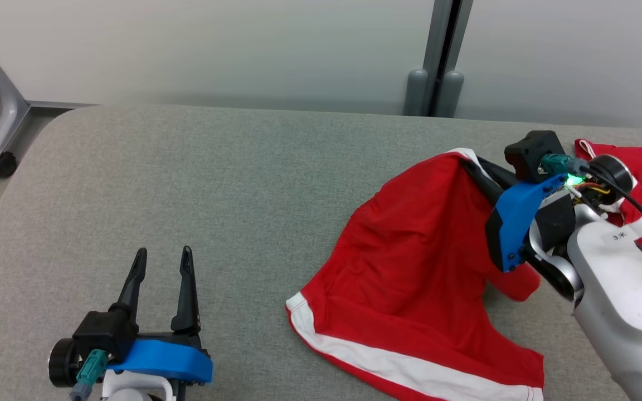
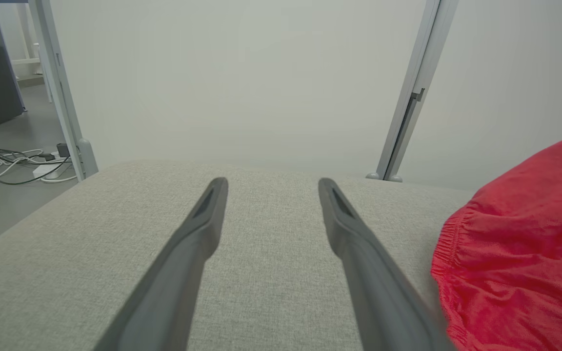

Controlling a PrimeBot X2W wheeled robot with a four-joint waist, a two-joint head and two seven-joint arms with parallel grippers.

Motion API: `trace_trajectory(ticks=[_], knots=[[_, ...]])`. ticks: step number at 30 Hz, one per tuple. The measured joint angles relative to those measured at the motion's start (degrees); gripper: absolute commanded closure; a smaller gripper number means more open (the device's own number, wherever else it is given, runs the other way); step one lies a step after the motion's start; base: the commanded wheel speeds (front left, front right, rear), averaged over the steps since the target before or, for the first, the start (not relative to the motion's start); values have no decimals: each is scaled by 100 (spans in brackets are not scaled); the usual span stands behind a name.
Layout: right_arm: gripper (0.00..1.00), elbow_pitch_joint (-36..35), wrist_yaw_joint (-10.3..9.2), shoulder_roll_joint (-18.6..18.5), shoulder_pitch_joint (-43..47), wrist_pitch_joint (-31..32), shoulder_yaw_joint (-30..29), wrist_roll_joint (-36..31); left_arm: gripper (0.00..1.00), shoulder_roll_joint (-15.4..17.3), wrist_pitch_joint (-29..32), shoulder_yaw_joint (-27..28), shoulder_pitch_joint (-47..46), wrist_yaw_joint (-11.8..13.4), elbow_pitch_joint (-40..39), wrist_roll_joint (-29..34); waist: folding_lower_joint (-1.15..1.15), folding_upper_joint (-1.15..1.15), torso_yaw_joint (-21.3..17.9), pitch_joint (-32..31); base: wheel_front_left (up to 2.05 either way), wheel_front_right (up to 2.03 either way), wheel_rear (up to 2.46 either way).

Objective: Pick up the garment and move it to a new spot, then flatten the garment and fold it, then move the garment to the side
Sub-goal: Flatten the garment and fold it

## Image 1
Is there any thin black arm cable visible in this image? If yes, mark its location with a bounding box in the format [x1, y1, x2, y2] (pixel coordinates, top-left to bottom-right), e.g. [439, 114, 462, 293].
[577, 164, 642, 265]

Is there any teal cable connector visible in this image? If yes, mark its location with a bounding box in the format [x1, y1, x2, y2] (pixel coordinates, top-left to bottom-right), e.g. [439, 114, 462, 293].
[69, 349, 108, 401]
[540, 154, 583, 176]

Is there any red shorts white stripe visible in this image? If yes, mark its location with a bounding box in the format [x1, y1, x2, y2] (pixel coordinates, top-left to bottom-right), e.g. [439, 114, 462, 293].
[286, 148, 546, 401]

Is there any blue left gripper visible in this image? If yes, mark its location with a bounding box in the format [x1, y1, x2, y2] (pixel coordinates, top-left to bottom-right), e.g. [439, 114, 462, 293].
[48, 246, 213, 401]

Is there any grey partition post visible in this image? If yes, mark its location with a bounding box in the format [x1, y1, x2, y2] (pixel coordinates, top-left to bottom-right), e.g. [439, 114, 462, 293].
[421, 0, 473, 118]

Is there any grey metal frame leg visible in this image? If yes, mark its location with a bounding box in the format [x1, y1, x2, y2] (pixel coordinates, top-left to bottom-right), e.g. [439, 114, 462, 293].
[0, 32, 99, 169]

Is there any teal right cable connector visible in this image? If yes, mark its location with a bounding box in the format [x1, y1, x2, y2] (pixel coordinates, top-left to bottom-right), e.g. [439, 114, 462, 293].
[540, 154, 583, 176]

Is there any grey cylindrical post foot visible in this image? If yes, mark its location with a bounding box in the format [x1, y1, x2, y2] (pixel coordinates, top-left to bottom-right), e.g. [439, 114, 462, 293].
[438, 71, 465, 118]
[405, 69, 429, 116]

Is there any teal left cable connector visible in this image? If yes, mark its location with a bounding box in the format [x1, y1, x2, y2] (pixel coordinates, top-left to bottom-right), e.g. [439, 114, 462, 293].
[69, 349, 108, 401]

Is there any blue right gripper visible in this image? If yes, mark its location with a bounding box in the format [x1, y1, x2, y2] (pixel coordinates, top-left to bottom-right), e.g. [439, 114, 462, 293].
[462, 155, 634, 301]

